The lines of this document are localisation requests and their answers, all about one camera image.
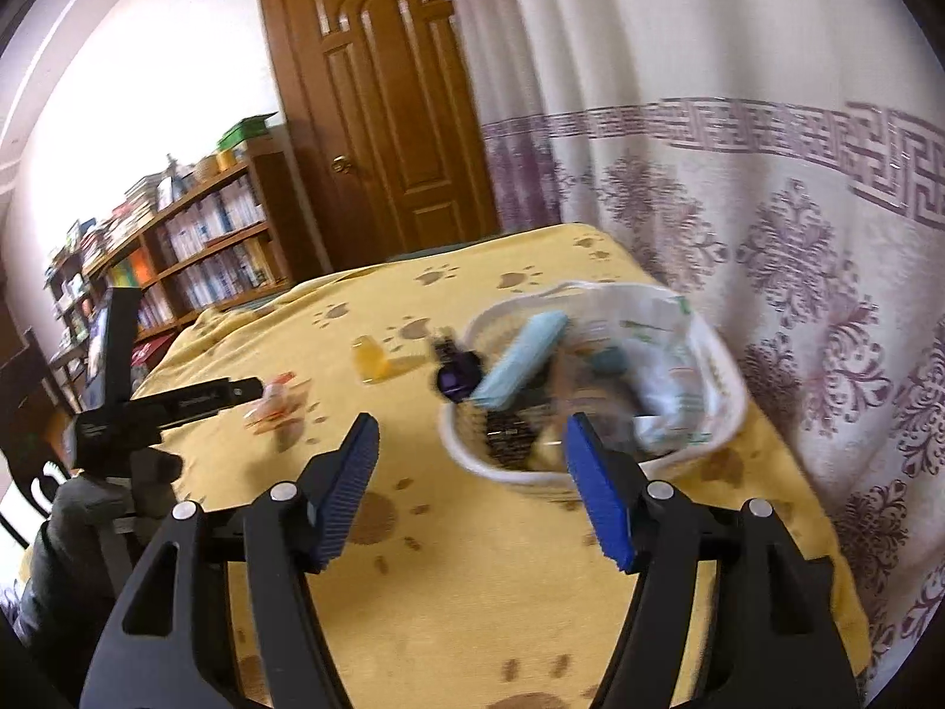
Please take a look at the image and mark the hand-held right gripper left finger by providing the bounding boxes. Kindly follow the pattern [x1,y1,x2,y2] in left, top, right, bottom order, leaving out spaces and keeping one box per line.
[80,412,381,709]

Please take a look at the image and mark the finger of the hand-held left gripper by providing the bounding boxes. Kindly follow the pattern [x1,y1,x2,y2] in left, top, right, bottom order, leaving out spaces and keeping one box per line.
[148,376,265,430]
[87,287,143,415]

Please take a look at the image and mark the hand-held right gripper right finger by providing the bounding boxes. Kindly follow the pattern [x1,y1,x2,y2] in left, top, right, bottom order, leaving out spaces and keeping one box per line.
[565,412,861,709]

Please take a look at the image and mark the red and white snack packet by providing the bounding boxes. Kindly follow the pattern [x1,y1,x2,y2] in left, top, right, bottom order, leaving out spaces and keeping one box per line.
[247,375,307,435]

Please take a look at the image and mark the clear packet of dark brownie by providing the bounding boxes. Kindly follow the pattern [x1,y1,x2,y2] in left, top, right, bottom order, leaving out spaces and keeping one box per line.
[483,406,548,470]

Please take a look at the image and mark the white and green snack packet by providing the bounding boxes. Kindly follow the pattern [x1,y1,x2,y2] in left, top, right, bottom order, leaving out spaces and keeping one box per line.
[591,288,721,451]

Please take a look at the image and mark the light blue snack packet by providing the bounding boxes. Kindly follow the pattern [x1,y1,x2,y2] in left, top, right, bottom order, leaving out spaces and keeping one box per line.
[468,310,569,409]

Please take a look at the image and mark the dark purple snack packet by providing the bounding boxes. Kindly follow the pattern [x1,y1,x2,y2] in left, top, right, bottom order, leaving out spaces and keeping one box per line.
[428,336,484,404]

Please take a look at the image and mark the white plastic lattice basket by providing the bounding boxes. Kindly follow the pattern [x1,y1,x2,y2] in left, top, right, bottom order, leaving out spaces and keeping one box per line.
[439,279,748,497]

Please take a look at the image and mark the person's left forearm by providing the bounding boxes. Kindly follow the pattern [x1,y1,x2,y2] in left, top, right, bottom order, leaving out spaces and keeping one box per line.
[11,473,141,666]

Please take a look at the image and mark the person's left hand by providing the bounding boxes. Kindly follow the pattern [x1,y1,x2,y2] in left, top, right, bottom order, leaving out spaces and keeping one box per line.
[125,447,184,533]

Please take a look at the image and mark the red box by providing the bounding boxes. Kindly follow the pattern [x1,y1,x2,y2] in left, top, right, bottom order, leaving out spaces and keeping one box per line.
[131,332,177,370]

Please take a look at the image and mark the black chair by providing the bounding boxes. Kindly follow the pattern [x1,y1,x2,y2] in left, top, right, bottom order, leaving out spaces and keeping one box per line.
[0,325,82,533]

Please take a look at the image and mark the yellow jelly cup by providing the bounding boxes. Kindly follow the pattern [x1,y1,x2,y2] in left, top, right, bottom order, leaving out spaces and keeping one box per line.
[353,334,396,385]

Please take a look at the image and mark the rows of books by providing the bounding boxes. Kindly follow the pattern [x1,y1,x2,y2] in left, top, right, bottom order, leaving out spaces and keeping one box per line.
[48,170,278,341]

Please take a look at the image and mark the yellow paw print blanket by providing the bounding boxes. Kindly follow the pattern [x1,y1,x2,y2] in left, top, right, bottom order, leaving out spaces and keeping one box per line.
[129,222,872,709]

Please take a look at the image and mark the brown wooden bookshelf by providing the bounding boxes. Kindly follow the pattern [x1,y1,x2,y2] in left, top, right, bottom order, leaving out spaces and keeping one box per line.
[44,125,330,356]

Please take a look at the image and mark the green box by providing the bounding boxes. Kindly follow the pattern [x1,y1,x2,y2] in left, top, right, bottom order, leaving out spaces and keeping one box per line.
[216,112,278,152]

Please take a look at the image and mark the brown wooden door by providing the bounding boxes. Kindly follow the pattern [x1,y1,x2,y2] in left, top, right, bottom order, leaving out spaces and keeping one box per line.
[255,0,503,267]

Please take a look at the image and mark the white curtain with purple pattern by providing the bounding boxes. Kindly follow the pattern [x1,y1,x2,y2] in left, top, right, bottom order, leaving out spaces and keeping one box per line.
[435,0,945,688]

